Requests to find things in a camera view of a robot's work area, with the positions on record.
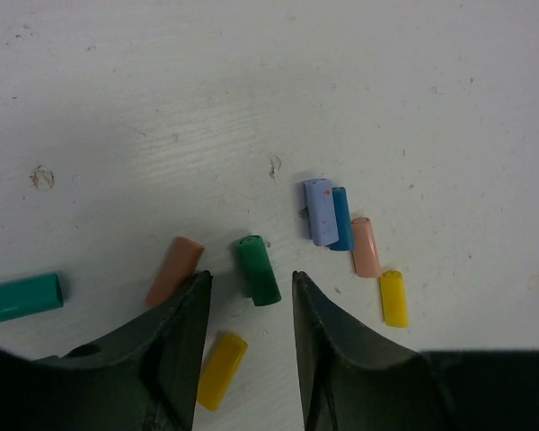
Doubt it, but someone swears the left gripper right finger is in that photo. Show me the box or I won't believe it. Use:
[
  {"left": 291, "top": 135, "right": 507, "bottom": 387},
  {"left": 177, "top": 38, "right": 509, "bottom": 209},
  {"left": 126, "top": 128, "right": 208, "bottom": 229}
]
[{"left": 292, "top": 271, "right": 539, "bottom": 430}]

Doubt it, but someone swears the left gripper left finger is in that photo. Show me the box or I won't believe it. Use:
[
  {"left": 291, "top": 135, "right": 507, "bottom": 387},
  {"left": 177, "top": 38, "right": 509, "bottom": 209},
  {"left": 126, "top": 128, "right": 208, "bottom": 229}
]
[{"left": 0, "top": 271, "right": 213, "bottom": 430}]

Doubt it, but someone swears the yellow pen cap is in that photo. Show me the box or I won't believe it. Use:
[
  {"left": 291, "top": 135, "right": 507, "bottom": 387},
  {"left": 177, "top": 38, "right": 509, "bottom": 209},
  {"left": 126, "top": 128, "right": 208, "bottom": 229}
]
[
  {"left": 379, "top": 270, "right": 409, "bottom": 328},
  {"left": 197, "top": 332, "right": 248, "bottom": 411}
]

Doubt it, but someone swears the brown pen cap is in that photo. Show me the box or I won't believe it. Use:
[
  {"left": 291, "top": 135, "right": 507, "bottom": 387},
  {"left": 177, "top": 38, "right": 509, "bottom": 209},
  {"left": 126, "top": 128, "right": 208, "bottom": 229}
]
[{"left": 146, "top": 236, "right": 205, "bottom": 307}]

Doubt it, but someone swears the peach pen cap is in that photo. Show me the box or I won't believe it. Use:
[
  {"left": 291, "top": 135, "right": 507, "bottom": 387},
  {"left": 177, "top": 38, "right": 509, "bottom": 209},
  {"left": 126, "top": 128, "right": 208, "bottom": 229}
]
[{"left": 351, "top": 217, "right": 381, "bottom": 278}]

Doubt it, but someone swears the bright green pen cap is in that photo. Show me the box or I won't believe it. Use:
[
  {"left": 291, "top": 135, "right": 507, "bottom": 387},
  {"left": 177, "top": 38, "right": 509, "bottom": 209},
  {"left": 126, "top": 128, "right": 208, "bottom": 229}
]
[{"left": 234, "top": 234, "right": 281, "bottom": 307}]

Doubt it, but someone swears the blue pen cap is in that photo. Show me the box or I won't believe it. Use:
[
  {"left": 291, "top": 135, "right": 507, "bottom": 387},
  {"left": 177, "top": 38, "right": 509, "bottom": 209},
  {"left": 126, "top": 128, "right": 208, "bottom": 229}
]
[{"left": 328, "top": 187, "right": 355, "bottom": 251}]

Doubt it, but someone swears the lavender pen cap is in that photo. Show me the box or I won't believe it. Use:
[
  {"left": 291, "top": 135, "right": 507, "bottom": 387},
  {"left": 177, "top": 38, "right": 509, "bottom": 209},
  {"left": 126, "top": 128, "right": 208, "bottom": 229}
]
[{"left": 304, "top": 179, "right": 339, "bottom": 247}]

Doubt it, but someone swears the teal pen cap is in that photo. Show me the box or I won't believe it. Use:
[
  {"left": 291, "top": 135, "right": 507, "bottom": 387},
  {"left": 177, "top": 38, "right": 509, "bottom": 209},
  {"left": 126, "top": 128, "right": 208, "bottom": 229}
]
[{"left": 0, "top": 273, "right": 65, "bottom": 322}]

